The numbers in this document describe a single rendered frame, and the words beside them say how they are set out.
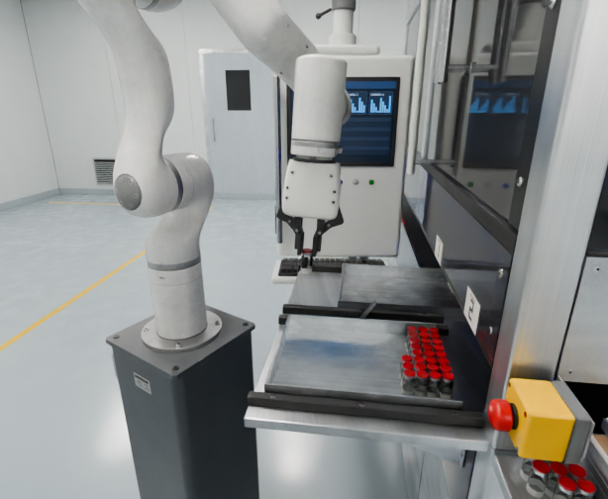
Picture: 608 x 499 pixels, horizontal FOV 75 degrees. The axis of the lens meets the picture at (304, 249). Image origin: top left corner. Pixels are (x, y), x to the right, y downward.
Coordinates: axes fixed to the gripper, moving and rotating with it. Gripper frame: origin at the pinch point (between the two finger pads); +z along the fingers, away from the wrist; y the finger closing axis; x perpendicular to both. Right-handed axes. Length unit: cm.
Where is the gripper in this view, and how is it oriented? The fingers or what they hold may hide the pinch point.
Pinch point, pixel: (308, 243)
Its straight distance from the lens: 74.1
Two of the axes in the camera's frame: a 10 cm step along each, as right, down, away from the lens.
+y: -9.9, -1.1, 1.2
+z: -0.7, 9.6, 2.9
